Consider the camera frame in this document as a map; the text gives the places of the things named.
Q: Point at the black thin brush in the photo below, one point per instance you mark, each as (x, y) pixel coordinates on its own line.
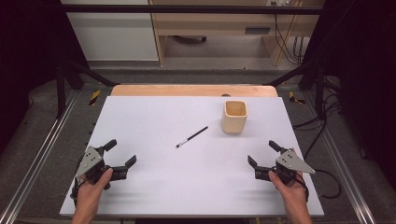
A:
(193, 136)

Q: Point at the person's left hand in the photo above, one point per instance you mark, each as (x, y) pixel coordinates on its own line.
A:
(88, 193)

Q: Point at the yellow black tape marker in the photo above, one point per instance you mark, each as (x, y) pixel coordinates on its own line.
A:
(94, 97)
(294, 98)

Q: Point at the black metal frame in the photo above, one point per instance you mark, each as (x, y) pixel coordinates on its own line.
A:
(186, 9)

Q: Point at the aluminium floor rail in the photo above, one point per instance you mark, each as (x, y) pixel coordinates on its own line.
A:
(40, 155)
(345, 165)

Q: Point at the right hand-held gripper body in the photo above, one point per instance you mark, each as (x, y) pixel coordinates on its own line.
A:
(292, 162)

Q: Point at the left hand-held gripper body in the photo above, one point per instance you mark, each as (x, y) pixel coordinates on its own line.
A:
(90, 160)

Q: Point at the light wooden desk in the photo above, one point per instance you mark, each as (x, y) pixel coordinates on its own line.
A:
(218, 23)

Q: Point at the beige square cup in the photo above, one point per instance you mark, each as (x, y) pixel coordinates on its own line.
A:
(233, 119)

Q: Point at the person's right hand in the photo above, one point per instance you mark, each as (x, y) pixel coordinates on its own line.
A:
(292, 193)

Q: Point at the white cabinet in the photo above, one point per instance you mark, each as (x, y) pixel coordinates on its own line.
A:
(115, 34)

